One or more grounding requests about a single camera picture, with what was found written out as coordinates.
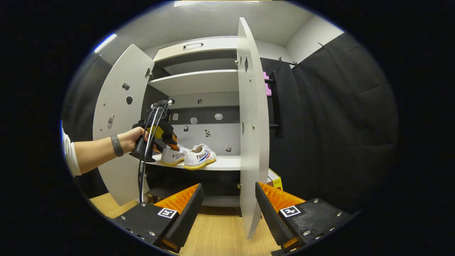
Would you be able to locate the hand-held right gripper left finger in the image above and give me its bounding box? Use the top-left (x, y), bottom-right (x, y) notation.
top-left (113, 183), bottom-right (205, 254)

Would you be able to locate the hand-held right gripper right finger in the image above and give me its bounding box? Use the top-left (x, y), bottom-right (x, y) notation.
top-left (255, 181), bottom-right (352, 256)

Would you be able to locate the white canvas shoe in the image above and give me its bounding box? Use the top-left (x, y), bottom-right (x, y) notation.
top-left (160, 144), bottom-right (191, 166)
top-left (183, 143), bottom-right (216, 170)

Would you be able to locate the white shoe cabinet door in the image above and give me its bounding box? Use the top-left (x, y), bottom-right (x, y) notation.
top-left (92, 44), bottom-right (156, 206)
top-left (236, 17), bottom-right (270, 239)

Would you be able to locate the white shoe cabinet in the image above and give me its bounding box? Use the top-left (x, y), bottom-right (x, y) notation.
top-left (92, 17), bottom-right (270, 239)

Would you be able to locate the dark grey wristband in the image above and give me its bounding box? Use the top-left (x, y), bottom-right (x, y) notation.
top-left (110, 134), bottom-right (124, 158)

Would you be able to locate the yellow book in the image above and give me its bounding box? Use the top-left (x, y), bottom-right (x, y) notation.
top-left (267, 168), bottom-right (284, 191)

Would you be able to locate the white shirt sleeve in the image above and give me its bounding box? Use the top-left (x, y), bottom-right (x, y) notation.
top-left (61, 121), bottom-right (82, 177)

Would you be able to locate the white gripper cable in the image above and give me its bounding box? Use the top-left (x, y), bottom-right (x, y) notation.
top-left (141, 103), bottom-right (167, 204)

